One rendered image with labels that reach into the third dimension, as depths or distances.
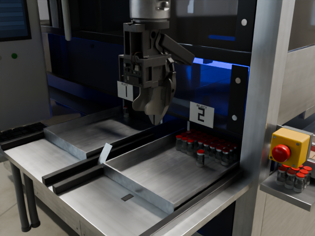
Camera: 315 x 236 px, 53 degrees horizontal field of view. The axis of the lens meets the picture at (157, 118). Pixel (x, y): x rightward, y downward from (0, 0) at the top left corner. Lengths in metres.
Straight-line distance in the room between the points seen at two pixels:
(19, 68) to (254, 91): 0.98
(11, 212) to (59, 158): 1.40
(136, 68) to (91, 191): 0.38
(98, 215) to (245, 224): 0.43
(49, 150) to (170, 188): 0.43
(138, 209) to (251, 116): 0.36
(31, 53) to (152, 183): 0.85
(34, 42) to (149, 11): 0.93
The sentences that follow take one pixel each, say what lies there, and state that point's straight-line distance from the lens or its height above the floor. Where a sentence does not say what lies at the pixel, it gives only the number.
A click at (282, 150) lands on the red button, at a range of 0.78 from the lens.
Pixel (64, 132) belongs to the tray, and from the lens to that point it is 1.18.
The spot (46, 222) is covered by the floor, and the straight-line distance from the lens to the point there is 2.22.
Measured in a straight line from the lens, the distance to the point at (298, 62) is 0.90.
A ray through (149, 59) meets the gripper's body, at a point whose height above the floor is 1.23.
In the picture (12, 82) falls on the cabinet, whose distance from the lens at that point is 1.45.
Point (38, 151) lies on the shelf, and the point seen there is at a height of 0.88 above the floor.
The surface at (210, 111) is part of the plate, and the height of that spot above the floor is 1.04.
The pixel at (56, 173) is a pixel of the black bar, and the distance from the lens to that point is 0.89.
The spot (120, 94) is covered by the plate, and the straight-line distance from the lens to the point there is 1.16.
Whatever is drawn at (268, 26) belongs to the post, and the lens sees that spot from 0.77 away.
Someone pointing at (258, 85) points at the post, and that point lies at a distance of 0.80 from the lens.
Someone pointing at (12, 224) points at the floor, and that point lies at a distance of 2.28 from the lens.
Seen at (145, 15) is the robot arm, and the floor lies 1.31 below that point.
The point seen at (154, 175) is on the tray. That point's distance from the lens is 0.87.
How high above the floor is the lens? 1.34
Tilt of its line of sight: 21 degrees down
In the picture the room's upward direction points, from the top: straight up
